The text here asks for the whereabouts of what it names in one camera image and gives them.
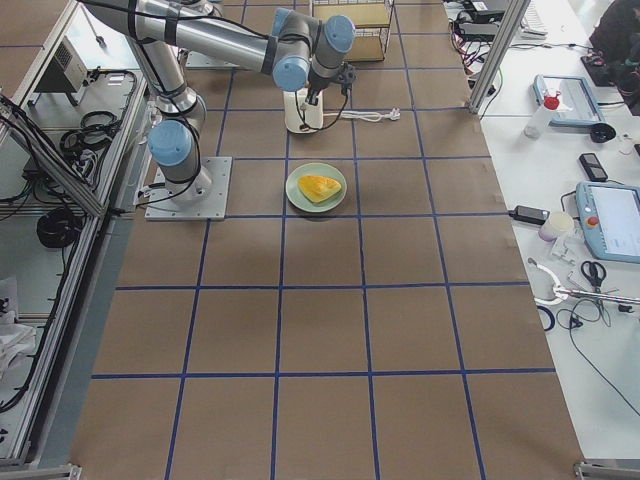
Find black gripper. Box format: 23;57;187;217
306;62;356;105

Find white toaster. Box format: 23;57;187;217
283;88;324;134

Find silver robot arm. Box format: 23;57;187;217
185;68;353;203

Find triangular golden bread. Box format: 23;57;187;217
297;175;342;204

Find light green plate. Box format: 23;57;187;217
285;162;347;213

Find clear bottle red cap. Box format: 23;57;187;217
523;91;561;139

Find grey electronics box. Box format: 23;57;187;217
34;36;88;106

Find black power brick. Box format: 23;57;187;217
508;205;550;226

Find far blue teach pendant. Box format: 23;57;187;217
532;74;604;127

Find blue teach pendant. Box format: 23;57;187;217
532;74;604;127
560;181;639;264

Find white paper cup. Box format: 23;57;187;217
538;211;574;242

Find black round lid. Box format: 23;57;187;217
589;123;617;144

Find black phone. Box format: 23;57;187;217
579;153;608;183

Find near blue teach pendant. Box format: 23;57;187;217
560;181;639;264

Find blue tape roll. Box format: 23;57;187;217
536;305;556;332

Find white toaster power cable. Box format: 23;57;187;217
322;108;403;123

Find wire shelf with wooden boards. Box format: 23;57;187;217
309;0;394;62

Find aluminium frame post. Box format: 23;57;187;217
467;0;530;114

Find coiled black cable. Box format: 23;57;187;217
36;206;82;250

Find white curved bracket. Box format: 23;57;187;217
527;257;569;307

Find black handled scissors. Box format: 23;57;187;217
580;260;607;293

